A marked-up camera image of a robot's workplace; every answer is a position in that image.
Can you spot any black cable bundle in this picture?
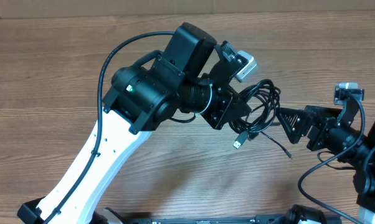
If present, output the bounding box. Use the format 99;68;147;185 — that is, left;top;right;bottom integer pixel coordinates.
228;78;293;160

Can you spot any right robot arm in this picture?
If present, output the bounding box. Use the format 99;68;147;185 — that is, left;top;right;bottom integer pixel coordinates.
277;100;375;223

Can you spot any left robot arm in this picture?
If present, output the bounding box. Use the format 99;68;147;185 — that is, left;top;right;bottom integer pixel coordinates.
17;22;257;223

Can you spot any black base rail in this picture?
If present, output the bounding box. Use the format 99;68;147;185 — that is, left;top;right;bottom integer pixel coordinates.
103;205;343;224

